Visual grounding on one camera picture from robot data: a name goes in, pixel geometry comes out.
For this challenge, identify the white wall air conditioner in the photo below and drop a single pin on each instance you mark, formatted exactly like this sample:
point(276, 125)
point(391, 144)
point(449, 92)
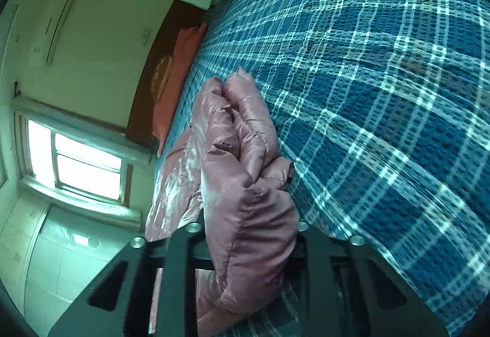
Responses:
point(53, 27)

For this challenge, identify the blue plaid bed sheet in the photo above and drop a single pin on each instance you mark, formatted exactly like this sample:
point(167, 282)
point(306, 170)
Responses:
point(363, 92)

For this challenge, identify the orange pillow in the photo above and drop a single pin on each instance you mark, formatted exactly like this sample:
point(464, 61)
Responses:
point(174, 92)

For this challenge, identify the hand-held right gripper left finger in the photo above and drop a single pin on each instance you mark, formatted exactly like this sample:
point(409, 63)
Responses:
point(183, 268)

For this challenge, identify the brown printed cushion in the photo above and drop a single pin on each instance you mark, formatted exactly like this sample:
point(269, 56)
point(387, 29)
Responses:
point(160, 75)

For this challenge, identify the small wall hook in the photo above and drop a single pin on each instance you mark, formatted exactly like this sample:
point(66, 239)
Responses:
point(16, 88)

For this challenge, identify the dark wooden headboard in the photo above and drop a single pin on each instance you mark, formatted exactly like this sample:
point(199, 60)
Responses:
point(157, 50)

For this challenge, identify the white framed window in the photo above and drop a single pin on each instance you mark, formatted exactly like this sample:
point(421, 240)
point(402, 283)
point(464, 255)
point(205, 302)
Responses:
point(84, 168)

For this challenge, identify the white circle patterned wardrobe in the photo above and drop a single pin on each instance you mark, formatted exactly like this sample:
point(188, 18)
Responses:
point(57, 275)

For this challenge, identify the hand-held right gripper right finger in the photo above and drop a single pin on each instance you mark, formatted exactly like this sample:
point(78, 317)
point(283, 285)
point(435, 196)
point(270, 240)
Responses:
point(317, 268)

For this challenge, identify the pink puffer jacket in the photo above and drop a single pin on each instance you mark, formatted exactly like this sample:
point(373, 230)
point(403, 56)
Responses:
point(245, 214)

